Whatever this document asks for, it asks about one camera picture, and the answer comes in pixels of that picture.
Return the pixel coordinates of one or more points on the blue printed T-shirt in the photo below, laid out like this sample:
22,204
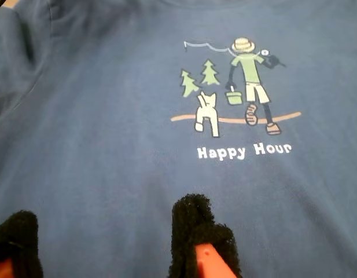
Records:
108,130

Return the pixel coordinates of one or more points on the orange gripper foam finger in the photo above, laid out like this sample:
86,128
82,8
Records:
19,237
192,228

